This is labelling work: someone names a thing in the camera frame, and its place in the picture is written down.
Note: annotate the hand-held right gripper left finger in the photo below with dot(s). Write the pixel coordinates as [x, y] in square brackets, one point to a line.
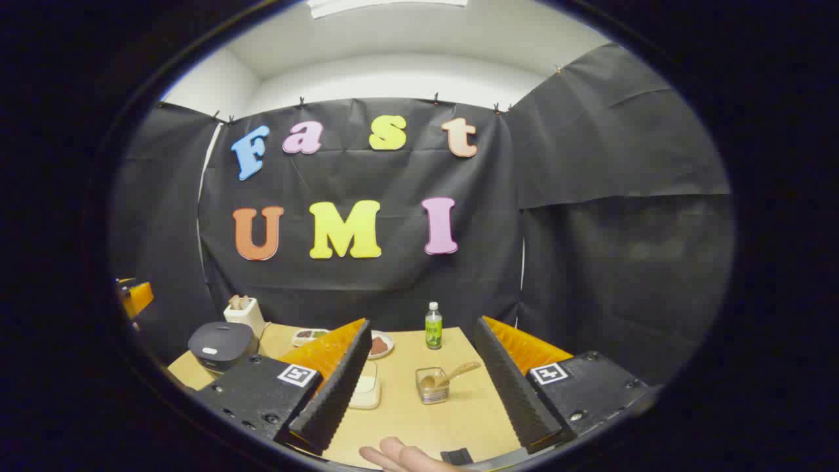
[334, 387]

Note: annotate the brown meat piece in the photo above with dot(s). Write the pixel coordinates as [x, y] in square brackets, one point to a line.
[379, 345]

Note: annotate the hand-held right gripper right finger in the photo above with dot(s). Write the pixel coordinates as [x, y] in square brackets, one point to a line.
[511, 387]

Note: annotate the white divided bean dish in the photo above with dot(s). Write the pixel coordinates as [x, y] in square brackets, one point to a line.
[310, 336]

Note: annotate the white round plate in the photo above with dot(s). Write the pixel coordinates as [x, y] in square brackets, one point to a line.
[388, 347]

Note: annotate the green drink bottle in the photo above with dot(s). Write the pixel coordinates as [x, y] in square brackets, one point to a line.
[433, 331]

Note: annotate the clear container of white rice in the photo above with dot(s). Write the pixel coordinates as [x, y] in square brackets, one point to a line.
[366, 393]

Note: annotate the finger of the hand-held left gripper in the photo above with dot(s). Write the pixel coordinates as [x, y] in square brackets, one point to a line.
[139, 298]

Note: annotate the white toaster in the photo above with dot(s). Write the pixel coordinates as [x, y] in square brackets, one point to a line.
[244, 318]

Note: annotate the black silver rice cooker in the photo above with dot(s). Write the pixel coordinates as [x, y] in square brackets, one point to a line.
[221, 342]

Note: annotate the wooden spoon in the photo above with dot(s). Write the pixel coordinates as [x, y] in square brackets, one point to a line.
[452, 375]

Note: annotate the ceiling light panel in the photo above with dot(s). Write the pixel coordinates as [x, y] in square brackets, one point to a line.
[387, 5]

